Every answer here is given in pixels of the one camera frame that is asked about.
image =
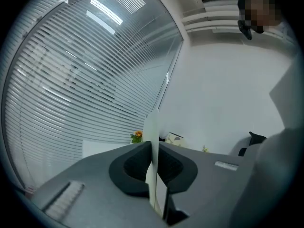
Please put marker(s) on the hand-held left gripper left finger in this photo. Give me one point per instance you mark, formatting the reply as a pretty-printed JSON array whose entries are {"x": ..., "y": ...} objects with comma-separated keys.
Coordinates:
[{"x": 128, "y": 174}]

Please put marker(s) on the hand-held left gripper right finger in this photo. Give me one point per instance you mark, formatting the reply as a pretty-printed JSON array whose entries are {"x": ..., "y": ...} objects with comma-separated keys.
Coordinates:
[{"x": 180, "y": 172}]

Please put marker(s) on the white box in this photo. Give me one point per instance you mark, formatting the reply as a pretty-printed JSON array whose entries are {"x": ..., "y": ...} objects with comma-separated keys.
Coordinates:
[{"x": 175, "y": 140}]

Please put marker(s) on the white table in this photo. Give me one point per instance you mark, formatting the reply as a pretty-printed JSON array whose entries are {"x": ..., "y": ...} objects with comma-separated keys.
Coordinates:
[{"x": 107, "y": 148}]

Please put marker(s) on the yellow flower bouquet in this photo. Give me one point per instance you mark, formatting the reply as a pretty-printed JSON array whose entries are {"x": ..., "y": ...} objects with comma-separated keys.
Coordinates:
[{"x": 205, "y": 148}]

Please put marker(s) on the orange flower plant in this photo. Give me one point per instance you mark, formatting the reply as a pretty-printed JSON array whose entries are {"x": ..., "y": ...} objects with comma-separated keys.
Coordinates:
[{"x": 137, "y": 136}]

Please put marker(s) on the black office chair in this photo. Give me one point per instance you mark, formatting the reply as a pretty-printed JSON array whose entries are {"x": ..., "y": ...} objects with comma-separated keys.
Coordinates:
[{"x": 257, "y": 138}]

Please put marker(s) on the window blinds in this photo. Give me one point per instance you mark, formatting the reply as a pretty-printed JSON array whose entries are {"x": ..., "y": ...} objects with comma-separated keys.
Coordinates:
[{"x": 83, "y": 79}]

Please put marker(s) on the white ceiling pipes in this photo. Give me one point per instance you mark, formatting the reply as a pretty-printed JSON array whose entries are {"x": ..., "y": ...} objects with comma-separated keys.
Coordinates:
[{"x": 213, "y": 25}]

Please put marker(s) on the person's head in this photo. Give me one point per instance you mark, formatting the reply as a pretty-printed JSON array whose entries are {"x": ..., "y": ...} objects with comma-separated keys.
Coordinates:
[{"x": 261, "y": 8}]

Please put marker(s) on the black head-worn camera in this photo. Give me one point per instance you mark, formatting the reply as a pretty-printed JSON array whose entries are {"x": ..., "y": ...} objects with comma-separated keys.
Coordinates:
[{"x": 245, "y": 31}]

